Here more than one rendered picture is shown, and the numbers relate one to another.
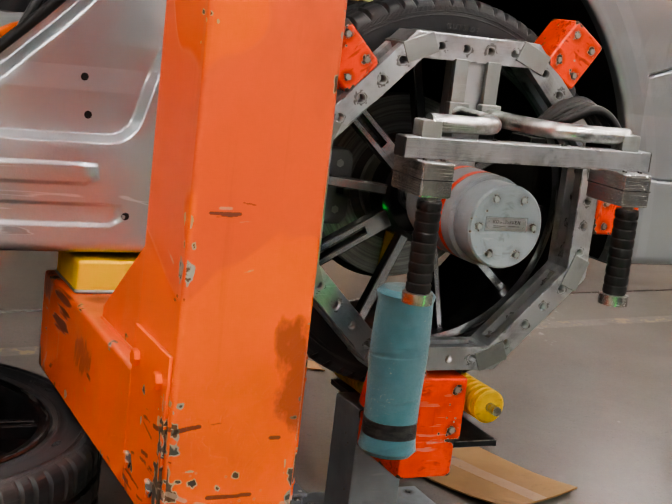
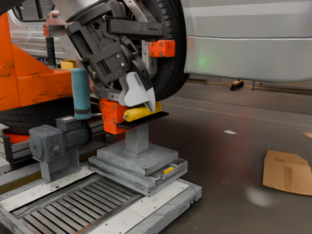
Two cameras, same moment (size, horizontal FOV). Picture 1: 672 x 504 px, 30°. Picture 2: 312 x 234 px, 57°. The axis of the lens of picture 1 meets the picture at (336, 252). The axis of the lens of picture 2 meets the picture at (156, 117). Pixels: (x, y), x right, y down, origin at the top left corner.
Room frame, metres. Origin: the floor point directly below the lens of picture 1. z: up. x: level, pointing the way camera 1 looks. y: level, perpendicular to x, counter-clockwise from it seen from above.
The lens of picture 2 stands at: (1.59, -1.61, 0.93)
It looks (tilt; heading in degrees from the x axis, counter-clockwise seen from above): 17 degrees down; 65
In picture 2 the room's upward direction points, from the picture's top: straight up
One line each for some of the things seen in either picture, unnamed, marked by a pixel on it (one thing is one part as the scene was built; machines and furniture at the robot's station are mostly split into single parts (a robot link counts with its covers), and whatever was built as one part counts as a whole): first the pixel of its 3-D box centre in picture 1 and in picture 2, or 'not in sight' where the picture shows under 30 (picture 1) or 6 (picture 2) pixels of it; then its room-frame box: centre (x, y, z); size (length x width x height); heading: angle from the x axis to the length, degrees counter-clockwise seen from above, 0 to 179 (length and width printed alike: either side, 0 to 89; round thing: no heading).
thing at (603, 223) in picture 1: (604, 211); (161, 48); (2.15, -0.45, 0.85); 0.09 x 0.08 x 0.07; 116
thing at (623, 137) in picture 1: (558, 106); not in sight; (1.94, -0.31, 1.03); 0.19 x 0.18 x 0.11; 26
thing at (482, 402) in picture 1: (453, 384); (143, 111); (2.14, -0.23, 0.51); 0.29 x 0.06 x 0.06; 26
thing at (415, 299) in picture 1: (423, 248); (50, 51); (1.72, -0.12, 0.83); 0.04 x 0.04 x 0.16
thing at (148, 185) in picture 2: not in sight; (137, 165); (2.16, -0.10, 0.13); 0.50 x 0.36 x 0.10; 116
